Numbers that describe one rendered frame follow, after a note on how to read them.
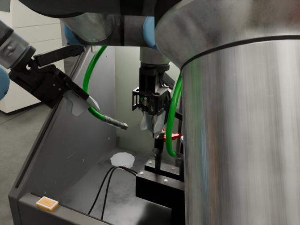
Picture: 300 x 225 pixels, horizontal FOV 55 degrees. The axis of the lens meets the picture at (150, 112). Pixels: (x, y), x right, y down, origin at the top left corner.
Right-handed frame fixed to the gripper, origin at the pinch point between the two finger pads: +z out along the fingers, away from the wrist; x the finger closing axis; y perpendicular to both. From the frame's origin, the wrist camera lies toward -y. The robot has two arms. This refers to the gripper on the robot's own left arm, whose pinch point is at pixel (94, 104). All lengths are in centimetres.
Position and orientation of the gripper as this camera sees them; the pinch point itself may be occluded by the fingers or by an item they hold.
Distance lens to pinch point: 74.8
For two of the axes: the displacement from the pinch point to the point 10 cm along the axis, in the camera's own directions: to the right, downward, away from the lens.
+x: 4.9, 1.7, -8.5
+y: -5.8, 8.0, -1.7
